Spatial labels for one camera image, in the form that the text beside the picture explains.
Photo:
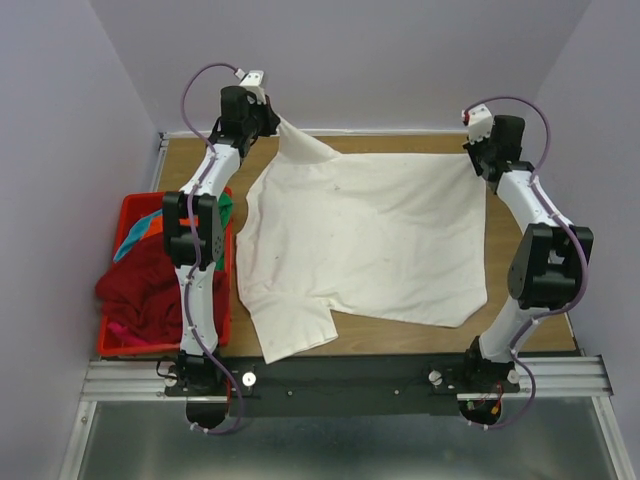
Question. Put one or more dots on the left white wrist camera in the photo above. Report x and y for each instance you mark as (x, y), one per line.
(253, 81)

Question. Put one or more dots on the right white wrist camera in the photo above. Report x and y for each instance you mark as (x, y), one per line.
(479, 123)

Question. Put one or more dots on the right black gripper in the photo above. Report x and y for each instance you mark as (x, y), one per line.
(470, 149)

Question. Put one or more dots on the aluminium frame rail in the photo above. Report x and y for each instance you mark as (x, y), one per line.
(356, 417)

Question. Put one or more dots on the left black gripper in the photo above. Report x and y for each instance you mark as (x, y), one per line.
(270, 119)

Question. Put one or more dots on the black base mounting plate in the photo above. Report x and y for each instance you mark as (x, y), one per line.
(353, 385)

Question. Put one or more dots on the orange t shirt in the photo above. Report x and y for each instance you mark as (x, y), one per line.
(155, 224)

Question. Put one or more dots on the white t shirt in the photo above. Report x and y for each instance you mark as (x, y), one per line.
(396, 236)

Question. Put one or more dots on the dark red t shirt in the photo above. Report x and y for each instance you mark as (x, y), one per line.
(142, 292)

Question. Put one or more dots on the red plastic bin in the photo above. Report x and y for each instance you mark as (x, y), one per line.
(134, 207)

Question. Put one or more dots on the teal t shirt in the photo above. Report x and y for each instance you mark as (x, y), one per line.
(134, 236)

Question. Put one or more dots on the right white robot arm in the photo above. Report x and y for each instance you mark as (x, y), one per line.
(548, 274)

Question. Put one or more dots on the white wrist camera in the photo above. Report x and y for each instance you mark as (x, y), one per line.
(253, 81)
(479, 123)

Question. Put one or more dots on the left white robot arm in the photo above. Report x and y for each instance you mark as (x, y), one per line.
(193, 234)

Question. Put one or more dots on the green t shirt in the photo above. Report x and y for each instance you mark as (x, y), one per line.
(225, 209)

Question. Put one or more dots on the pink t shirt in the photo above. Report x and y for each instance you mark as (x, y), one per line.
(125, 335)

